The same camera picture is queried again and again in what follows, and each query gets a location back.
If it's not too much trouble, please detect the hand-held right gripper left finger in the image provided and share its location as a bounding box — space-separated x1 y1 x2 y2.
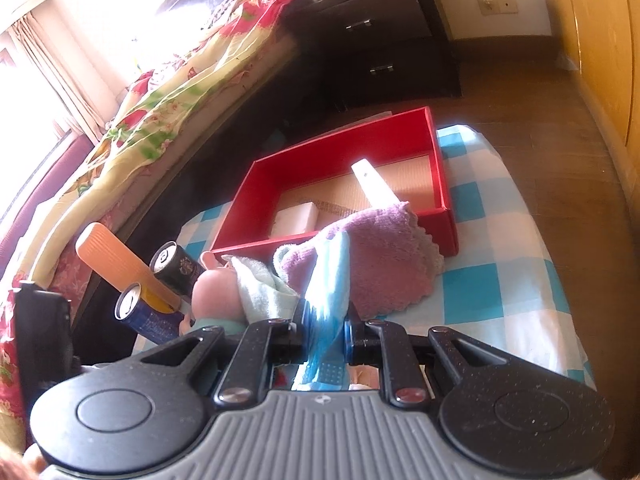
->
127 305 310 408

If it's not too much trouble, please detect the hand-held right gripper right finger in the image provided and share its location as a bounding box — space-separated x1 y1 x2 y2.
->
344 304 507 407

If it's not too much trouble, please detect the blue face mask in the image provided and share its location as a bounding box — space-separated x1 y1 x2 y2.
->
290 232 353 392

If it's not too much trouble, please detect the pale blue white towel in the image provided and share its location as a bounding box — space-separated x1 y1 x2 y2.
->
222 255 301 323

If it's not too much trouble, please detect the purple towel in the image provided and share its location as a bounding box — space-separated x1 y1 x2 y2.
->
272 201 446 321

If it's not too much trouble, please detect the pink pig plush toy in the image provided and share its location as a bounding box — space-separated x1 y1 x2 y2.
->
180 251 251 336

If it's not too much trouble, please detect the red box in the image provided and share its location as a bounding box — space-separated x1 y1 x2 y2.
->
207 106 459 261

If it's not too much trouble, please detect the orange plastic paddle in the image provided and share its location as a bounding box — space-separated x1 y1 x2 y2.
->
75 222 183 311

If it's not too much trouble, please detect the blue drink can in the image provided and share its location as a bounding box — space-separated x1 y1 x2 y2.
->
115 282 193 346

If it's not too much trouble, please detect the white block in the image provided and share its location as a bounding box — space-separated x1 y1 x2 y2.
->
270 201 321 238

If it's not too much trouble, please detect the black drink can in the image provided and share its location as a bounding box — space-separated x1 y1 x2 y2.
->
150 241 206 306

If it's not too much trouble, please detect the white flat strip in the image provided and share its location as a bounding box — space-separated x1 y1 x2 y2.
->
351 159 408 208

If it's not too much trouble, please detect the blue checkered cloth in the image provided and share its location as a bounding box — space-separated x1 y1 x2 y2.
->
135 125 598 391

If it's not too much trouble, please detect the floral bed blanket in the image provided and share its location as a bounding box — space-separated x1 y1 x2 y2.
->
10 0 301 281

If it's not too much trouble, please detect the window curtain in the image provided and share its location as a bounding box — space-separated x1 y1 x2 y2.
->
0 10 121 146

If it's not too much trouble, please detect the dark wooden nightstand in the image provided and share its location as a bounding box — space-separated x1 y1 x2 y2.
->
285 0 463 111

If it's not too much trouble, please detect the wooden wardrobe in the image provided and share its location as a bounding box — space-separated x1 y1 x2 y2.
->
530 0 640 171

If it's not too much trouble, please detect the wall socket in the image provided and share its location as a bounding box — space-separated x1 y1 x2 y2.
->
477 0 516 16

